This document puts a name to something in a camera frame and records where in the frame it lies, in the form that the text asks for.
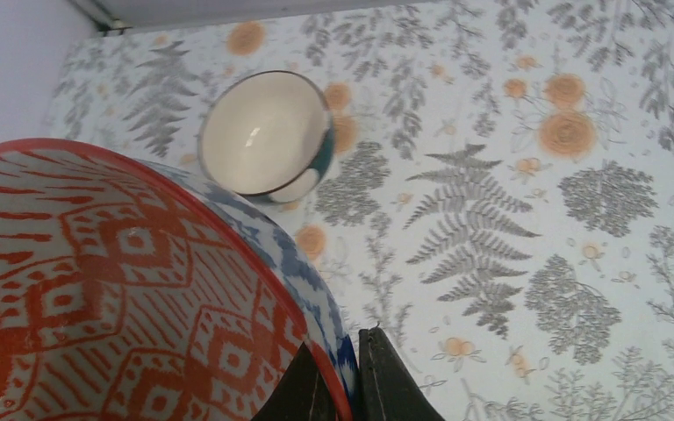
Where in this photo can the aluminium frame post left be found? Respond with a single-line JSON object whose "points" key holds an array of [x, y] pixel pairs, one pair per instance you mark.
{"points": [[99, 15]]}

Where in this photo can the teal and white bowl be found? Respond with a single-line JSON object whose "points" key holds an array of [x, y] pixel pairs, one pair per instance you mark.
{"points": [[270, 137]]}

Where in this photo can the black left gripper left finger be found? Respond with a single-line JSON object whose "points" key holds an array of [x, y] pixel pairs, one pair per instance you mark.
{"points": [[301, 394]]}

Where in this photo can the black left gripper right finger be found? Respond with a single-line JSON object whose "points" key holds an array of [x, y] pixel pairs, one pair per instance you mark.
{"points": [[388, 389]]}

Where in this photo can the floral patterned table mat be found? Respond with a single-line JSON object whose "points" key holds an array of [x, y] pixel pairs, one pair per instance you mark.
{"points": [[501, 199]]}

